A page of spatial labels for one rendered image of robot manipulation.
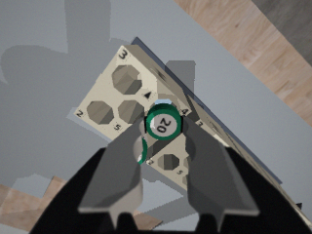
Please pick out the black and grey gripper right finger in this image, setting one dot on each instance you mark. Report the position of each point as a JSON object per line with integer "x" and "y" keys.
{"x": 222, "y": 183}

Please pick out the dark grey flat base plate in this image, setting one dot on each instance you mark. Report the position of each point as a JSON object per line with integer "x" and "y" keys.
{"x": 187, "y": 91}

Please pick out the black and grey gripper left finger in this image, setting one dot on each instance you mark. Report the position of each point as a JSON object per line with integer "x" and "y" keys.
{"x": 110, "y": 183}

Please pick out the beige bucket adapter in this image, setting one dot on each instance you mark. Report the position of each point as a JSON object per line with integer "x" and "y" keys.
{"x": 249, "y": 158}
{"x": 121, "y": 96}
{"x": 169, "y": 156}
{"x": 284, "y": 193}

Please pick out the grey bench mat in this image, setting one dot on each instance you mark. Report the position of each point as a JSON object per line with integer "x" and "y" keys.
{"x": 52, "y": 52}

